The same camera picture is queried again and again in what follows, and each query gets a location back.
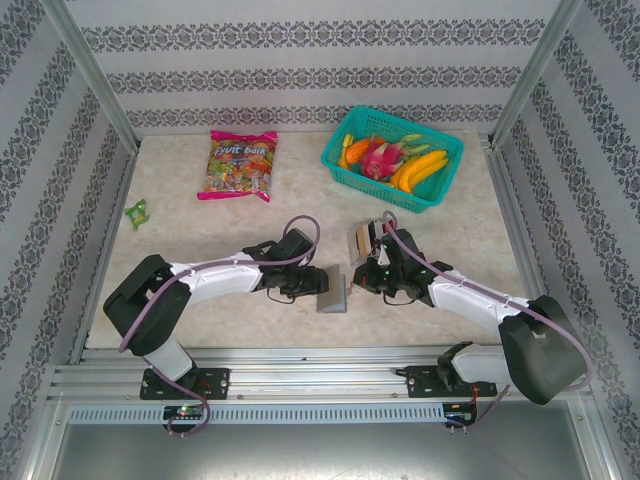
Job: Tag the grey card holder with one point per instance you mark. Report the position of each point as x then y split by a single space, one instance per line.
330 302

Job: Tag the clear plastic card box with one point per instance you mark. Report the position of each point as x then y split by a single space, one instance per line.
352 250

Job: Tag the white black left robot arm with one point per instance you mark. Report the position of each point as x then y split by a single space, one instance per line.
220 277

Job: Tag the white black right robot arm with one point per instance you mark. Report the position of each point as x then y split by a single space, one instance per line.
470 300

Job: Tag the teal plastic basket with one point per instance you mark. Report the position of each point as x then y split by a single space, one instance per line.
380 192

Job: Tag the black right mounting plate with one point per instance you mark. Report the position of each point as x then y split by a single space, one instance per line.
417 380

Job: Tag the black mounting plate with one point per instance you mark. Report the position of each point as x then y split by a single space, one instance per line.
417 380
217 380

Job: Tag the yellow banana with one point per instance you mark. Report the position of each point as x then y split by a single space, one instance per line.
410 180
430 159

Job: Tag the small yellow fruit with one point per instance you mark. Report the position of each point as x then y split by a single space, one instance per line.
344 161

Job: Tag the pink dragon fruit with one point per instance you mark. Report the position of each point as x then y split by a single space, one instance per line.
377 160

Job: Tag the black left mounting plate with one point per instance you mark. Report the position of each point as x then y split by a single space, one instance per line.
217 380

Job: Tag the orange mango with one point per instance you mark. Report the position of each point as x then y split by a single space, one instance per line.
359 150

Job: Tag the pink fruit candy bag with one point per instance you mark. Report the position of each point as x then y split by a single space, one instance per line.
240 165

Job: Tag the right control board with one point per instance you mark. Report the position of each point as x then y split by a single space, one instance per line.
457 415

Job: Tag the control board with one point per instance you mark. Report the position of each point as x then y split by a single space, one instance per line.
184 411
457 415

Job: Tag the small green candy packet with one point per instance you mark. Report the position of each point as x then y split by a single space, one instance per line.
137 214

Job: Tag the left control board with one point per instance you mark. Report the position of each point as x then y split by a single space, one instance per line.
184 411

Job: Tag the grey metal base panel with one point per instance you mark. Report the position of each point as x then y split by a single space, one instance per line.
320 455

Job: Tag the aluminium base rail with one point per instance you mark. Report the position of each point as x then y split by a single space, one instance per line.
310 375

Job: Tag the aluminium side rail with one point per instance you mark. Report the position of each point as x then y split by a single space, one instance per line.
517 225
106 250

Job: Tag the aluminium frame post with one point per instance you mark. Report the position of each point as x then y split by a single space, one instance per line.
537 65
94 65

